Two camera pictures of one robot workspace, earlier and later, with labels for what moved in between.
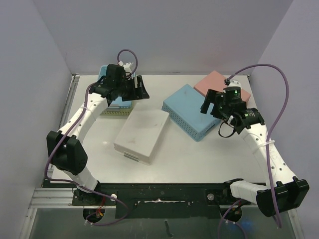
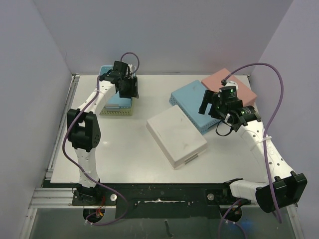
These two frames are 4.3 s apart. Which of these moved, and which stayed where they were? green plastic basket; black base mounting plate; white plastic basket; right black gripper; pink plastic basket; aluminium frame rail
Moved: pink plastic basket; white plastic basket
Stayed: green plastic basket; right black gripper; black base mounting plate; aluminium frame rail
